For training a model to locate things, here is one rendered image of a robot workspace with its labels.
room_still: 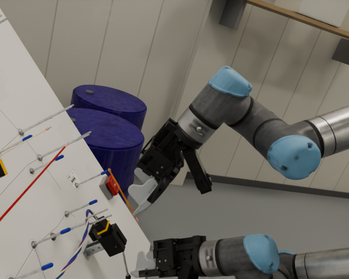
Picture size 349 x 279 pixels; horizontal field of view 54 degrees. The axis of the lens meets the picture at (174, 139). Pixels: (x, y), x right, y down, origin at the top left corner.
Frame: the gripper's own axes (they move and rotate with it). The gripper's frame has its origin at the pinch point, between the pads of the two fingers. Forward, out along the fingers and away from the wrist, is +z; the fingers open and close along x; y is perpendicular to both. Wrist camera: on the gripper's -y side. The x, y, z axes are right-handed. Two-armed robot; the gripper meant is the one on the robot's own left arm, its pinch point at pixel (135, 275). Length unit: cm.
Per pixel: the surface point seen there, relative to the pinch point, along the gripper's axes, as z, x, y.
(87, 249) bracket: 6.0, 10.2, 6.6
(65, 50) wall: 135, -82, 176
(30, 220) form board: 3.5, 27.6, 12.0
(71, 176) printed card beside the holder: 11.1, 11.4, 25.5
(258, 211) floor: 65, -272, 52
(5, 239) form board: 0.8, 34.0, 7.7
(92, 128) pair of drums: 76, -56, 80
